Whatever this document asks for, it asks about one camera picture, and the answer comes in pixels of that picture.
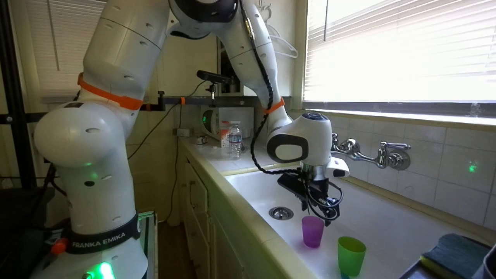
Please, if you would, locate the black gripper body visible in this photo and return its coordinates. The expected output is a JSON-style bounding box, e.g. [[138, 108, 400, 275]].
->
[[278, 170, 333, 210]]

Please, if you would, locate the purple plastic cup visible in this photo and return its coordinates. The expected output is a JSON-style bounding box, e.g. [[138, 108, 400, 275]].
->
[[301, 214, 326, 250]]

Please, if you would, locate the green plastic cup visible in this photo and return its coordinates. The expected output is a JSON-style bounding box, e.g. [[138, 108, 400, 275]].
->
[[337, 236, 368, 279]]

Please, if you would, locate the clear water bottle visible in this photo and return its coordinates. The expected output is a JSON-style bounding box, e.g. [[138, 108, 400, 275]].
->
[[226, 120, 244, 162]]

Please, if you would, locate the metal sink drain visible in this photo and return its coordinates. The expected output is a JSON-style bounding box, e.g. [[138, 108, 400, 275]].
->
[[268, 207, 295, 222]]

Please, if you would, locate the white sink basin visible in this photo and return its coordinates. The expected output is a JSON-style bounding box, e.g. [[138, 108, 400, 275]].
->
[[225, 170, 496, 279]]

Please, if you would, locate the cream kitchen cabinet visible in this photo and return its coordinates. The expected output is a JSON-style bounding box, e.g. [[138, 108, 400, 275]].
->
[[177, 149, 292, 279]]

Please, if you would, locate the green yellow sponge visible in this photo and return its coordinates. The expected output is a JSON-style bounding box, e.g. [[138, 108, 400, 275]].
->
[[420, 233, 493, 279]]

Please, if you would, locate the white window blind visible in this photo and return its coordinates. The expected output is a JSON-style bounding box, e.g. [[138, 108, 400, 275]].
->
[[304, 0, 496, 106], [30, 0, 110, 101]]

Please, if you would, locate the grey metal sink caddy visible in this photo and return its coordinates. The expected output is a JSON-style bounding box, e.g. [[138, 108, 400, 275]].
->
[[400, 258, 496, 279]]

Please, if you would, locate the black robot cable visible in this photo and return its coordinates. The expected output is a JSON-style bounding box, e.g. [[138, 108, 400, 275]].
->
[[239, 0, 346, 225]]

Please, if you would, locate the chrome wall faucet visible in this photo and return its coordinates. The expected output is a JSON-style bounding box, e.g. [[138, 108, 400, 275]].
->
[[330, 132, 414, 173]]

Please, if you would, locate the black camera on bar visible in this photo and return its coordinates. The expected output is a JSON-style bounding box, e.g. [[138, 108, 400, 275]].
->
[[195, 70, 233, 87]]

